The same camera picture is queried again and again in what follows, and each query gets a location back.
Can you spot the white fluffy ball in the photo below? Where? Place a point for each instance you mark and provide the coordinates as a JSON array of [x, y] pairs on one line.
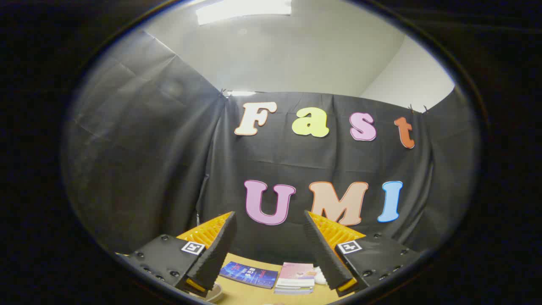
[[320, 276]]

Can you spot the white book green edge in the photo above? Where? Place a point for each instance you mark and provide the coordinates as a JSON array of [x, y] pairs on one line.
[[294, 284]]

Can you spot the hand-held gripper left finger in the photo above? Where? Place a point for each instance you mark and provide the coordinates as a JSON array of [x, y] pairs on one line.
[[214, 254]]

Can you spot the pink cover book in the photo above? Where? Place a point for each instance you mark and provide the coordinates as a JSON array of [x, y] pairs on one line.
[[296, 271]]

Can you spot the pale blue cover book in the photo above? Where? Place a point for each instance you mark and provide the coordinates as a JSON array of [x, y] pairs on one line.
[[293, 289]]

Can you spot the grey cover book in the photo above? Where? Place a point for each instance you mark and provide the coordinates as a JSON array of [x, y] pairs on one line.
[[292, 292]]

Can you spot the black backdrop cloth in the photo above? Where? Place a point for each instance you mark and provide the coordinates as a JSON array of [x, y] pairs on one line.
[[169, 169]]

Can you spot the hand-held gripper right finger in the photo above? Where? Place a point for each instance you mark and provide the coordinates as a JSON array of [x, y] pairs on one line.
[[326, 254]]

